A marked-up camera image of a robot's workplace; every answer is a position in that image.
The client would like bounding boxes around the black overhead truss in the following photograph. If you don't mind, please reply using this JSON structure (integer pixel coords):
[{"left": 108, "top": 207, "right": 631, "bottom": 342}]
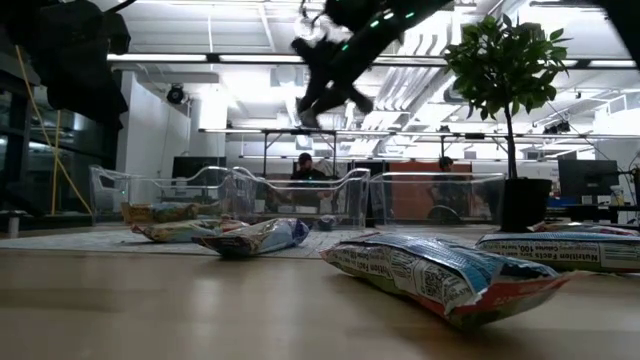
[{"left": 198, "top": 127, "right": 640, "bottom": 141}]

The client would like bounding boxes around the black round wall fixture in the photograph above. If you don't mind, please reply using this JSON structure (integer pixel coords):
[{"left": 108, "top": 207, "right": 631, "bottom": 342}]
[{"left": 166, "top": 83, "right": 187, "bottom": 106}]

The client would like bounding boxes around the thin yellow cable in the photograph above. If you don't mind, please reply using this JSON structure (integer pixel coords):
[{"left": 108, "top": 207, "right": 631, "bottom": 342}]
[
  {"left": 14, "top": 44, "right": 94, "bottom": 215},
  {"left": 51, "top": 109, "right": 61, "bottom": 216}
]

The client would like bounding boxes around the long ceiling light strip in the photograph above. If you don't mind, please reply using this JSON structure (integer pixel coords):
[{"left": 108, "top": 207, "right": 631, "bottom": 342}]
[
  {"left": 218, "top": 54, "right": 302, "bottom": 64},
  {"left": 106, "top": 53, "right": 209, "bottom": 63}
]

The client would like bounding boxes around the black monitor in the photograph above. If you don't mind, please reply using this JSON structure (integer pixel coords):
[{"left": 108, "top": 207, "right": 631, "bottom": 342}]
[
  {"left": 172, "top": 155, "right": 227, "bottom": 187},
  {"left": 558, "top": 158, "right": 620, "bottom": 199}
]

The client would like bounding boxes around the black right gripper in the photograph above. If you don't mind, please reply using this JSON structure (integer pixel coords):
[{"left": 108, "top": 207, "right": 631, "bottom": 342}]
[{"left": 292, "top": 28, "right": 386, "bottom": 127}]

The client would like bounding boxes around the person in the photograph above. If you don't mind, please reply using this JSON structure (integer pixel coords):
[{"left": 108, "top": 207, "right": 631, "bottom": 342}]
[
  {"left": 288, "top": 152, "right": 332, "bottom": 209},
  {"left": 430, "top": 155, "right": 474, "bottom": 221}
]

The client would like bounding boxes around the green potted plant black pot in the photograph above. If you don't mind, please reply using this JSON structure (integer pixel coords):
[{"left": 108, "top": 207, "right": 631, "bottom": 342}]
[{"left": 443, "top": 13, "right": 572, "bottom": 234}]

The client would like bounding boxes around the blue wrapped granola bar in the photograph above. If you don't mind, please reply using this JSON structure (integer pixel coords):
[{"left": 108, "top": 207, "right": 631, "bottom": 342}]
[
  {"left": 319, "top": 232, "right": 574, "bottom": 331},
  {"left": 474, "top": 230, "right": 640, "bottom": 275}
]

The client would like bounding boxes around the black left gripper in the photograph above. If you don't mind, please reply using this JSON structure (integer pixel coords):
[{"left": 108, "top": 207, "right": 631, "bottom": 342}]
[{"left": 34, "top": 0, "right": 132, "bottom": 129}]

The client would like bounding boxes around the clear plastic bin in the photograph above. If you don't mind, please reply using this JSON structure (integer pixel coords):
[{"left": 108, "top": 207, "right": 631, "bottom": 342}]
[
  {"left": 89, "top": 164, "right": 242, "bottom": 227},
  {"left": 368, "top": 172, "right": 507, "bottom": 227},
  {"left": 231, "top": 167, "right": 372, "bottom": 231}
]

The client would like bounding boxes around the red wrapped granola bar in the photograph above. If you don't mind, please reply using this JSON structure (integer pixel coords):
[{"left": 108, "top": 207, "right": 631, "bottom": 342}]
[{"left": 530, "top": 221, "right": 640, "bottom": 237}]

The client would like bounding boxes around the orange partition panel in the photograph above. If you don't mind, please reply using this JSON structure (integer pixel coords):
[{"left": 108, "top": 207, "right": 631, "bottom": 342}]
[{"left": 389, "top": 160, "right": 474, "bottom": 221}]

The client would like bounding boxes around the grey woven placemat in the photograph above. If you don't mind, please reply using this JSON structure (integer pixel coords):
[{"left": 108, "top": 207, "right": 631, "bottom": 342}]
[{"left": 0, "top": 225, "right": 386, "bottom": 260}]

